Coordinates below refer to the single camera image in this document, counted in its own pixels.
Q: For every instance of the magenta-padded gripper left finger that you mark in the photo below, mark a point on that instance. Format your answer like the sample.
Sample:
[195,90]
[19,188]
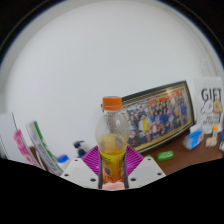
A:
[78,171]

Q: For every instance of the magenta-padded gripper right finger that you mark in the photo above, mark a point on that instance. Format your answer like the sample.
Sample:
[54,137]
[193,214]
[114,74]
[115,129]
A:
[146,171]

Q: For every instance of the orange drink bottle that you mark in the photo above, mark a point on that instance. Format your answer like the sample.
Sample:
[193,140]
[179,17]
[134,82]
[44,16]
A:
[111,133]

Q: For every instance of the white bottle with blue cap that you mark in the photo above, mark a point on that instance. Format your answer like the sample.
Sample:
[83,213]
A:
[63,161]

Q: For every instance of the dark blue pump bottle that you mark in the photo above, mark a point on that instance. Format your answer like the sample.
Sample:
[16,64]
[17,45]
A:
[80,148]

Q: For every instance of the framed group photo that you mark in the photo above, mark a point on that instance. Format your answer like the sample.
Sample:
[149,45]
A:
[156,116]

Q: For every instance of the blue tissue pack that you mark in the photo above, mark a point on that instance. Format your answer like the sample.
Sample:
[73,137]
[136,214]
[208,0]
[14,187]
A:
[192,138]

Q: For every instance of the small beige pack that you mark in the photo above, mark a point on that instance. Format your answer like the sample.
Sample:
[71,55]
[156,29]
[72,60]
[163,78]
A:
[210,142]

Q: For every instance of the white door panel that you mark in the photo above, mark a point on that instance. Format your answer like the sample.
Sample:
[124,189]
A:
[6,136]

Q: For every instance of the small orange-topped white box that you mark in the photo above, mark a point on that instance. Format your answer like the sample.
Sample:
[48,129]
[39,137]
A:
[215,130]

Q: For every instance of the white paper gift bag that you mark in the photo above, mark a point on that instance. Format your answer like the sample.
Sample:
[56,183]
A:
[210,100]

